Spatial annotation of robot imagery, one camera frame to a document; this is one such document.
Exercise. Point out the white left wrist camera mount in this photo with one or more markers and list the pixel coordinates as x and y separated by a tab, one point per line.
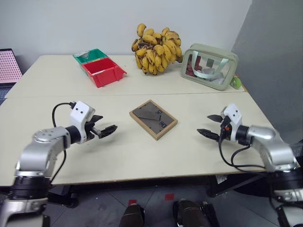
79	113

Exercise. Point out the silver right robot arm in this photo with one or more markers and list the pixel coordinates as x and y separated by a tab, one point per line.
272	144

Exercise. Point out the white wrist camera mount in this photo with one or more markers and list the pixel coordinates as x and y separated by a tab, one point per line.
79	113
234	116

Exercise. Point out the yellow banana bunch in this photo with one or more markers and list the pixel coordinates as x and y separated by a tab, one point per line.
156	52

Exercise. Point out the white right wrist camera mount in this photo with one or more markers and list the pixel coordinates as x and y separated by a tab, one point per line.
234	116

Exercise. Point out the black table leg frame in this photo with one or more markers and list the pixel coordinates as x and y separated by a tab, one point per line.
236	186
64	196

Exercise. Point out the clear green toiletry bag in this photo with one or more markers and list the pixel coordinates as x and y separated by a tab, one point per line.
208	71

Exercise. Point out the dark rounded shape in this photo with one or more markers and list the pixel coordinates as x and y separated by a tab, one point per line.
132	216
189	214

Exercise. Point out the red item inside pouch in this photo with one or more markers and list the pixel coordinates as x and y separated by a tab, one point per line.
190	68

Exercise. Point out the green plastic bin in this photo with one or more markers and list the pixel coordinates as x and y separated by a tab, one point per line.
94	53

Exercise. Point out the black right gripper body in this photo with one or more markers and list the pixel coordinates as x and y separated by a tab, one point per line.
225	134

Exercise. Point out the small green tape roll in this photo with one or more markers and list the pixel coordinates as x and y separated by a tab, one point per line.
235	82

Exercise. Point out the red plastic bin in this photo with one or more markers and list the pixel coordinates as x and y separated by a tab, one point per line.
104	71

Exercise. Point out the wooden picture frame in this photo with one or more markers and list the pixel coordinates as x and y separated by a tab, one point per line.
151	118

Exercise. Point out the white paper tag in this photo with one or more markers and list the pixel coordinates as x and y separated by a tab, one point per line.
220	179

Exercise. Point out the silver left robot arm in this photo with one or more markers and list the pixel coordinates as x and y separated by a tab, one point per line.
35	151

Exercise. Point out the pink perforated panel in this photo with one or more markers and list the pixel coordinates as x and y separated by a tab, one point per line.
8	67

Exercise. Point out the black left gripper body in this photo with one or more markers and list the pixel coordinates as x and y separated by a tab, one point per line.
89	132

